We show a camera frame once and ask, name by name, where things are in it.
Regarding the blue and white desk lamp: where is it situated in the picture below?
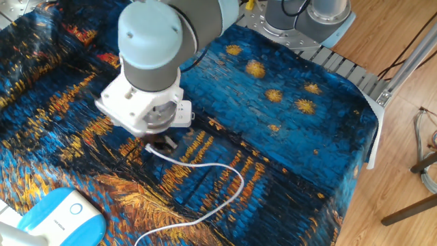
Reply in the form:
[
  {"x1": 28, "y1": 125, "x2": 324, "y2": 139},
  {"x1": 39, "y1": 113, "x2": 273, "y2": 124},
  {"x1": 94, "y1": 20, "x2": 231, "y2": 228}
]
[{"x1": 0, "y1": 187, "x2": 108, "y2": 246}]

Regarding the black floor cable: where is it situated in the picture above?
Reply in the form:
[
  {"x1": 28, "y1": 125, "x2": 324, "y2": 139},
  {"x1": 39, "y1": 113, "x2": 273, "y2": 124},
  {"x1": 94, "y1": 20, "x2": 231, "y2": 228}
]
[{"x1": 377, "y1": 10, "x2": 437, "y2": 82}]

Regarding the starry night painted tablecloth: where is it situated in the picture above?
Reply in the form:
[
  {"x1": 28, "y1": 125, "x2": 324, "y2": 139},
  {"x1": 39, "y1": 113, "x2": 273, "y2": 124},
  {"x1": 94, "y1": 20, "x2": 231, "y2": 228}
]
[{"x1": 0, "y1": 0, "x2": 379, "y2": 246}]

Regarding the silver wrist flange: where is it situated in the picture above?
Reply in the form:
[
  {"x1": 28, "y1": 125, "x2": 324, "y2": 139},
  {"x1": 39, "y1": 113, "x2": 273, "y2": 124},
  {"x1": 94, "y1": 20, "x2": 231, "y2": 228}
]
[{"x1": 142, "y1": 100, "x2": 179, "y2": 133}]

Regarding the dark brown wooden leg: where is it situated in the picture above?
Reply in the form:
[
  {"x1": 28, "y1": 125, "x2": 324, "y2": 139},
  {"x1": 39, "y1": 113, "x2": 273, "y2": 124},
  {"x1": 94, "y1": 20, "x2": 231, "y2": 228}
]
[
  {"x1": 380, "y1": 193, "x2": 437, "y2": 227},
  {"x1": 409, "y1": 152, "x2": 437, "y2": 174}
]

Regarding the grey coiled cable bundle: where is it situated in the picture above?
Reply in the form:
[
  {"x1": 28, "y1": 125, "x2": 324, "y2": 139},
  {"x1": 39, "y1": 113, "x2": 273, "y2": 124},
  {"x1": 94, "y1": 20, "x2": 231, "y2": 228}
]
[{"x1": 412, "y1": 107, "x2": 437, "y2": 195}]

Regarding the white power strip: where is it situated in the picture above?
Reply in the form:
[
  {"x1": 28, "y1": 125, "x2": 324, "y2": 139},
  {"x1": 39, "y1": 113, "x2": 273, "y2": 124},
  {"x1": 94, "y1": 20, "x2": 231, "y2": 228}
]
[{"x1": 173, "y1": 99, "x2": 196, "y2": 128}]

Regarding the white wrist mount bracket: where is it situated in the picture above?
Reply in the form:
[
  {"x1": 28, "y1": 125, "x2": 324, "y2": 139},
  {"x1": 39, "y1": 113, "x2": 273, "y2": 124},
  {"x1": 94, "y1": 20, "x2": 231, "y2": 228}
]
[{"x1": 94, "y1": 67, "x2": 186, "y2": 138}]

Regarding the silver robot mounting plate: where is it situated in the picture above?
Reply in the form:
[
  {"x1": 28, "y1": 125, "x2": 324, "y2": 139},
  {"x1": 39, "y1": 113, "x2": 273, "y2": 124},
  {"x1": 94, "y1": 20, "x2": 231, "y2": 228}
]
[{"x1": 235, "y1": 0, "x2": 356, "y2": 53}]

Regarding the white lamp power cord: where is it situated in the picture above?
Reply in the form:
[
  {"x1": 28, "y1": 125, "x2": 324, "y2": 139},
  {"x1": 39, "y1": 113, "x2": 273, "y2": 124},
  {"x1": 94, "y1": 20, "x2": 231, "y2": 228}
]
[{"x1": 134, "y1": 142, "x2": 246, "y2": 246}]

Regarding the aluminium frame beam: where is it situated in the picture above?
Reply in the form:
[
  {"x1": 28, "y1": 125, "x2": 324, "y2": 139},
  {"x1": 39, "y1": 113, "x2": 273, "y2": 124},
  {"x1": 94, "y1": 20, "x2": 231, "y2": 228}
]
[{"x1": 375, "y1": 22, "x2": 437, "y2": 107}]

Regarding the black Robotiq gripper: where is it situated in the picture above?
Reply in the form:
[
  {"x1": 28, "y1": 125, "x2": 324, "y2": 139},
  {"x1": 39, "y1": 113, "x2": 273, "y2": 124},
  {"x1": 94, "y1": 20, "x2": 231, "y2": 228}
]
[{"x1": 144, "y1": 133, "x2": 179, "y2": 154}]

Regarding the silver screwed metal plate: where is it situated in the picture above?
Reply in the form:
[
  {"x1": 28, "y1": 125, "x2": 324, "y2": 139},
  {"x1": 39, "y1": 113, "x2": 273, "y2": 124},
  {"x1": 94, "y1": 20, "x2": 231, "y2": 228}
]
[{"x1": 0, "y1": 0, "x2": 39, "y2": 18}]

